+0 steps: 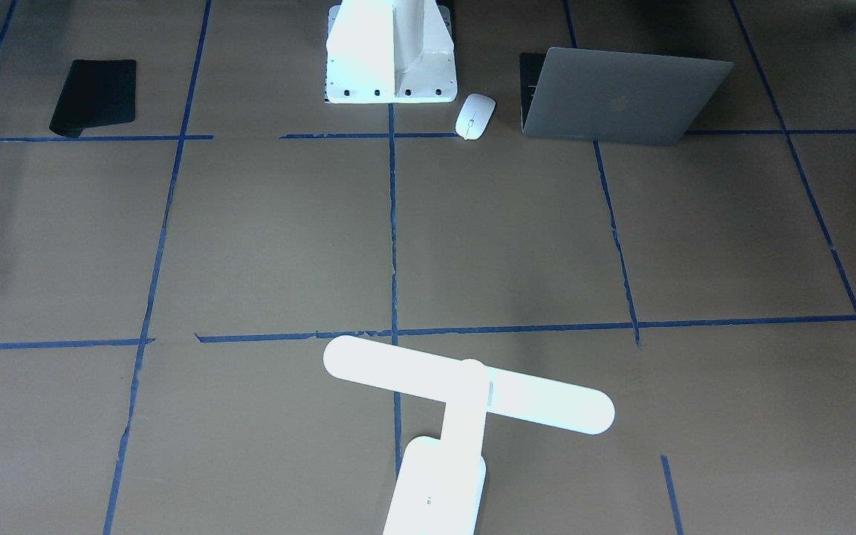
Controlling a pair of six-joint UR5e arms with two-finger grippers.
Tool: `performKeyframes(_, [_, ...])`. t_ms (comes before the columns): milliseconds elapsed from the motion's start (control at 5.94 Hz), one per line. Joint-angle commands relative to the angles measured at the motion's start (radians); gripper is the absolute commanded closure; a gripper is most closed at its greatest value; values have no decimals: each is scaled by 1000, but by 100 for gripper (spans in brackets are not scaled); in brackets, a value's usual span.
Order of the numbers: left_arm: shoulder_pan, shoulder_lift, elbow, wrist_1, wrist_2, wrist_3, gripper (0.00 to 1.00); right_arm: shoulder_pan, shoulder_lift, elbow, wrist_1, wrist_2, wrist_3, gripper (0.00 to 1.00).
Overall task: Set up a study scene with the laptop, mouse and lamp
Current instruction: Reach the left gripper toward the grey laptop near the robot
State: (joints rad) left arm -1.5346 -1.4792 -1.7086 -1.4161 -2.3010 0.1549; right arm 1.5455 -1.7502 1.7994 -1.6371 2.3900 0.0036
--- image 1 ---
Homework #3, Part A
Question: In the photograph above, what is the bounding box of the black mouse pad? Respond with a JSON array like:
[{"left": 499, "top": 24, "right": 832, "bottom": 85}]
[{"left": 48, "top": 59, "right": 138, "bottom": 138}]

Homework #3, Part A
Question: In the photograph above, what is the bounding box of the grey laptop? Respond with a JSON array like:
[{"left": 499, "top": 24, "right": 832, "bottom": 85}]
[{"left": 519, "top": 47, "right": 733, "bottom": 146}]

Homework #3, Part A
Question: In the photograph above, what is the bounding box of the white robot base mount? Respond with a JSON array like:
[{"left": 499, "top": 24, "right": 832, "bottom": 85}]
[{"left": 324, "top": 1, "right": 458, "bottom": 105}]

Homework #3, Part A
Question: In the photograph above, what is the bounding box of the white computer mouse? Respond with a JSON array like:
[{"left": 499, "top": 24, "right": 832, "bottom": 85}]
[{"left": 455, "top": 94, "right": 496, "bottom": 141}]

